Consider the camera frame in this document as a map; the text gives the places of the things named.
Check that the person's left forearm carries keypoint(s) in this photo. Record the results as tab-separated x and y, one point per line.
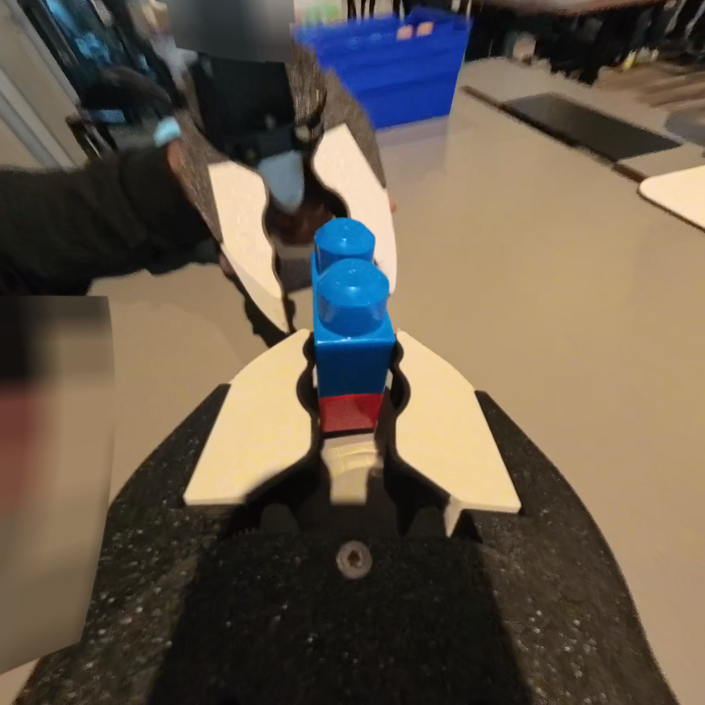
82	220

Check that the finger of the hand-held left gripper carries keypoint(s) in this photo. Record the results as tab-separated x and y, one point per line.
358	176
242	231

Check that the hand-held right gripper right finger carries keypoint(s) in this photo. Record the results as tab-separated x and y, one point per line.
446	429

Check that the white desk stand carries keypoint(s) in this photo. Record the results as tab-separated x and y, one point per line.
680	195

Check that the person's left hand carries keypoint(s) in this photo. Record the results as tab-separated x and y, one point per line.
308	220

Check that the blue plastic bin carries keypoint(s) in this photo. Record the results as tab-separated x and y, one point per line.
396	82

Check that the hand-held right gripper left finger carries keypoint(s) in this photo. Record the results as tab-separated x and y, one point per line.
253	429

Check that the light blue wristwatch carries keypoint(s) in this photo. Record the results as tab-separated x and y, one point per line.
168	132

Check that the black flat table panel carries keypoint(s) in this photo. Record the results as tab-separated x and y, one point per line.
589	126

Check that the blue mega block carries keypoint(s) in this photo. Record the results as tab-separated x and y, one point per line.
352	363

